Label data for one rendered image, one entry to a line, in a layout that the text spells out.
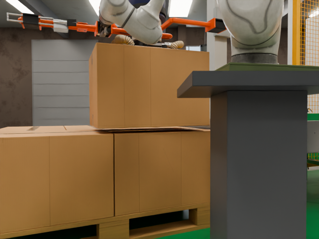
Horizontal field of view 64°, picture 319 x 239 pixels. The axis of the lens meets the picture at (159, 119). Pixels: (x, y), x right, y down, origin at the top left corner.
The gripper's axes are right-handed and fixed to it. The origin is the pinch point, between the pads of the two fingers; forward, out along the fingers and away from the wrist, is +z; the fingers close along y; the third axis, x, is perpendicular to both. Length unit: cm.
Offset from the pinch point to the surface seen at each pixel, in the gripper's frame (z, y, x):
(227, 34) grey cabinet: 89, -38, 149
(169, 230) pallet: -20, 107, 32
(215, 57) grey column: 94, -14, 137
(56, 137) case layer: -20, 56, -23
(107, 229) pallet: -21, 101, -1
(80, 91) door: 888, -34, 65
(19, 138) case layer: -20, 56, -37
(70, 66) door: 902, -130, 28
